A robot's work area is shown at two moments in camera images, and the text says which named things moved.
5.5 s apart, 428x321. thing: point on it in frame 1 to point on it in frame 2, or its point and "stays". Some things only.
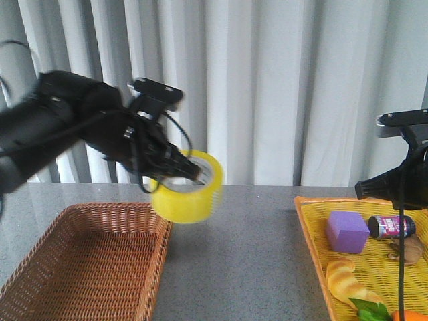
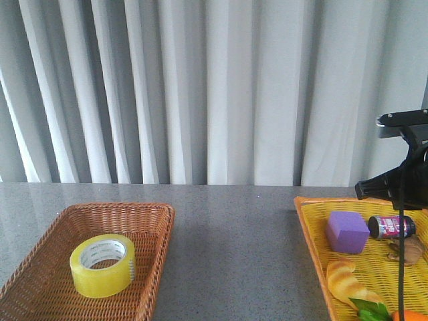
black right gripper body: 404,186 stays
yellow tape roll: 186,207 to 103,265
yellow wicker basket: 378,273 stays
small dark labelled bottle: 388,227 stays
